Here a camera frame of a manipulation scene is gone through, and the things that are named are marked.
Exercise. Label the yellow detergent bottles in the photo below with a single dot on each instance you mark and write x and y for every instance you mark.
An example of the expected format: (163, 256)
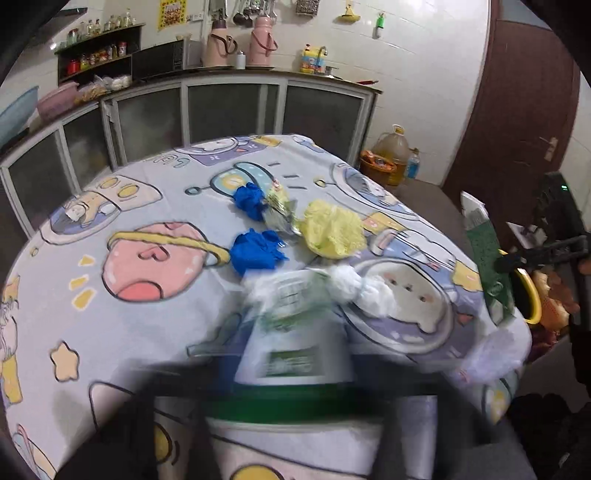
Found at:
(313, 60)

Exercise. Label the green white wall brush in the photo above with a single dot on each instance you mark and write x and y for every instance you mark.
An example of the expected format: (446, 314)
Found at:
(380, 25)

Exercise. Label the green white carton box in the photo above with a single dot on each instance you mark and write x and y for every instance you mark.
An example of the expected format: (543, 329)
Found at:
(287, 360)

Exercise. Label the green white snack bag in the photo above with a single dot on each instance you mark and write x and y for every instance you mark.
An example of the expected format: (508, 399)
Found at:
(486, 251)

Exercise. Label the black microwave oven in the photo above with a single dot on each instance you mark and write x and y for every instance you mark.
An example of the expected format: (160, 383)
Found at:
(166, 58)

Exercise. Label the yellow wall poster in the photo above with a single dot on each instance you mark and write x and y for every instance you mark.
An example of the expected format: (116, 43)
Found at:
(171, 13)

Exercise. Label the pink plastic basin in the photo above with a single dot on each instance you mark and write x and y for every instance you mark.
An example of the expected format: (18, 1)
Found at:
(57, 102)

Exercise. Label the large cooking oil jug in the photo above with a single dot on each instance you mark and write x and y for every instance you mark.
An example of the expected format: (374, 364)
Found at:
(394, 147)

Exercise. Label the clear plastic wrap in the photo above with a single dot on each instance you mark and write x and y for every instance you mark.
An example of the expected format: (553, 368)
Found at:
(280, 214)

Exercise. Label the kitchen counter cabinets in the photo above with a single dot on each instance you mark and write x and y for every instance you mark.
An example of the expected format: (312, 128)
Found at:
(62, 156)

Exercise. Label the blue plastic basket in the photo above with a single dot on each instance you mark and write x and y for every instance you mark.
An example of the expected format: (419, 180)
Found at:
(15, 117)

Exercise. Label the yellow glove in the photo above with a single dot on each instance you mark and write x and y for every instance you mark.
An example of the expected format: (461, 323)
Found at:
(332, 231)

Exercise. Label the blue glove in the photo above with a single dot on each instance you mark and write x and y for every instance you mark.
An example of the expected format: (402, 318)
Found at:
(250, 199)
(256, 251)

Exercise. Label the hanging utensil rack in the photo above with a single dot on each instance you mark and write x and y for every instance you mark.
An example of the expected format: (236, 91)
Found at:
(244, 13)

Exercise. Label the cartoon astronaut tablecloth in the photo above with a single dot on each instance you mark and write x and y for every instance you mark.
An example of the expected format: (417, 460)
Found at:
(111, 304)

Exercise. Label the brown waste bucket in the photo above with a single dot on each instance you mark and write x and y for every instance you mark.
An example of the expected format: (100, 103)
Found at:
(379, 169)

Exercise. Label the chopstick holder basket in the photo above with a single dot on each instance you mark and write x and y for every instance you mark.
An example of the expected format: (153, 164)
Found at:
(307, 8)

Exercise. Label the bag of bread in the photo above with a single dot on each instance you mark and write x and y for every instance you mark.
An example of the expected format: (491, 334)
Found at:
(101, 86)

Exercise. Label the person's right hand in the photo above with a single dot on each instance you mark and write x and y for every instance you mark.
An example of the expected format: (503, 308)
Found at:
(557, 299)

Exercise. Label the black spice shelf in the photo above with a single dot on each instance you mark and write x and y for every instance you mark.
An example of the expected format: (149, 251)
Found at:
(108, 54)

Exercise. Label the small white cup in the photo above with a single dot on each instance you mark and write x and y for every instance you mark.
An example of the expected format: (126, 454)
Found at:
(240, 60)

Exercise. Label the yellow wall hook holder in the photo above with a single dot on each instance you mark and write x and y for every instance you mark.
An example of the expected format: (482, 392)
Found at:
(349, 16)

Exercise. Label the yellow rimmed trash bin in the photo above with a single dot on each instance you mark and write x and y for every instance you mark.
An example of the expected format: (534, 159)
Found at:
(525, 294)

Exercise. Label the dark red door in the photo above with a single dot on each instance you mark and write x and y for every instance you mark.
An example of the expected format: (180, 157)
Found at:
(520, 124)

